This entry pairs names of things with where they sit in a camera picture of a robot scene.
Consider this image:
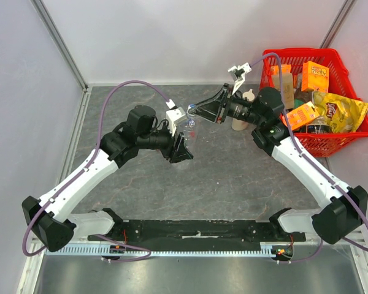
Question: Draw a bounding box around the small orange box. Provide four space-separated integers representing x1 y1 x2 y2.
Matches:
270 64 291 75

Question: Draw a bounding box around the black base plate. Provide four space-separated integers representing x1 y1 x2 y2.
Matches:
110 219 307 254

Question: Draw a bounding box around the yellow Lays chip bag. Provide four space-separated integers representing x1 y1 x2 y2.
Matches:
312 91 368 134

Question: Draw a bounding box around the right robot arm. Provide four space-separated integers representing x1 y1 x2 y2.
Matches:
188 84 368 244

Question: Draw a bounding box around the slotted cable duct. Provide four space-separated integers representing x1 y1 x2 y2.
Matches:
45 242 277 258

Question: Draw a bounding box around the aluminium frame rail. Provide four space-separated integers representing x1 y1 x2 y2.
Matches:
30 0 88 91

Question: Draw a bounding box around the orange snack box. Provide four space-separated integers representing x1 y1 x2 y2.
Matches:
286 102 320 131

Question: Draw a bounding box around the clear Pocari Sweat bottle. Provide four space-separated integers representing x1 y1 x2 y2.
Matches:
183 110 200 149

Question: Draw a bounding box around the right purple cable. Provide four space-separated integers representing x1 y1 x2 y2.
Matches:
251 51 368 263

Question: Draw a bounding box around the orange Sugar Daddy box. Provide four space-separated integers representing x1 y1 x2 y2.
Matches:
301 61 329 92

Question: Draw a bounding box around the beige nozzle bottle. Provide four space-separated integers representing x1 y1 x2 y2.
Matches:
231 89 255 131

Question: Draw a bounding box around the red plastic basket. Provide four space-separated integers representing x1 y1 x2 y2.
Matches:
263 48 368 157

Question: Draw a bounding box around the brown cardboard box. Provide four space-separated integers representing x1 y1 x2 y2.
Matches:
272 73 294 110

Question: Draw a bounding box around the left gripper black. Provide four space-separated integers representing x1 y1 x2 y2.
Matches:
138 122 193 164

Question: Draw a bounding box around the dark jar in basket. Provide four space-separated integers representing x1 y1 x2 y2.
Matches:
299 116 331 134

